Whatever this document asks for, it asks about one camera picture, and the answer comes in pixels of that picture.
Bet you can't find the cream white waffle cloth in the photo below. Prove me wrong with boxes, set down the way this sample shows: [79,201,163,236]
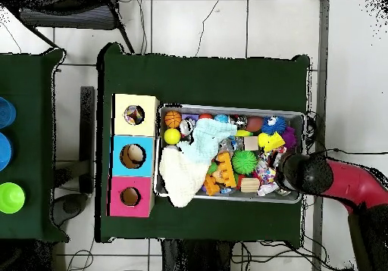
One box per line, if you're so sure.
[158,145,211,208]

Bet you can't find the black upright panel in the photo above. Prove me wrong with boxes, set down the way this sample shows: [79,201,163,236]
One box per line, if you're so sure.
[80,86,95,193]

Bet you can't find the dark grey rounded base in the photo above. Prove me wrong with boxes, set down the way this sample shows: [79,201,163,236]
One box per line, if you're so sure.
[49,192,89,227]

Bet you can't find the dark green table cloth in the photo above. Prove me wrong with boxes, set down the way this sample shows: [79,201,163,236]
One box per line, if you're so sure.
[0,48,69,242]
[96,42,311,248]

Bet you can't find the plain wooden block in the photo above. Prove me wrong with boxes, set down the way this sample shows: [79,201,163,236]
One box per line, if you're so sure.
[243,135,259,151]

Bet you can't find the blue spiky ball with eye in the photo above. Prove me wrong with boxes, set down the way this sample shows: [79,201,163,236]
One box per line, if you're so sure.
[260,114,288,136]

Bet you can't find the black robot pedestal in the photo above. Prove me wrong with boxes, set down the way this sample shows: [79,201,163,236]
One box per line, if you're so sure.
[160,238,234,271]

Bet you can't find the thin black looped cable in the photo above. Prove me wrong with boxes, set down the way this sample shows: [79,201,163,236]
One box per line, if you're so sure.
[65,237,95,271]

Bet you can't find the black cable with plug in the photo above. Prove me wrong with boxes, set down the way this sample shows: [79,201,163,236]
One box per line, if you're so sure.
[304,110,388,170]

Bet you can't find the yellow ball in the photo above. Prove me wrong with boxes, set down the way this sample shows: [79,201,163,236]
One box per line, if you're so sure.
[164,127,182,145]

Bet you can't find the mint green waffle cloth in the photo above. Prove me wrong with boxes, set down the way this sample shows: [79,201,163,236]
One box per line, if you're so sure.
[177,119,239,166]

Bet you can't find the shallow clear mesh bin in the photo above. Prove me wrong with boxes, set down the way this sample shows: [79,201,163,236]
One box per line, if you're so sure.
[152,103,306,204]

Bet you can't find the yellow cheese wedge toy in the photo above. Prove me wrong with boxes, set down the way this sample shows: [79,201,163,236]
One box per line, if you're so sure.
[257,131,286,152]

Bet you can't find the wooden box with three holes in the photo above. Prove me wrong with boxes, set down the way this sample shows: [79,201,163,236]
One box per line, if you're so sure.
[107,93,161,218]

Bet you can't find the small orange basketball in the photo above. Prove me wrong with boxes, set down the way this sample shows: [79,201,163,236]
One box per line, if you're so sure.
[164,110,183,129]

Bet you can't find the grey and black chair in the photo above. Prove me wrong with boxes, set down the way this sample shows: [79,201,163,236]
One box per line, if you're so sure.
[5,0,136,54]

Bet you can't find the purple spiky toy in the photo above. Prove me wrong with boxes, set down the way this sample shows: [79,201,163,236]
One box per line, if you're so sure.
[281,126,298,151]

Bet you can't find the colourful patterned cloth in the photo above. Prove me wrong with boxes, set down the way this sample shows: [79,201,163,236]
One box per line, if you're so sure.
[253,149,287,187]
[257,182,280,197]
[124,104,146,126]

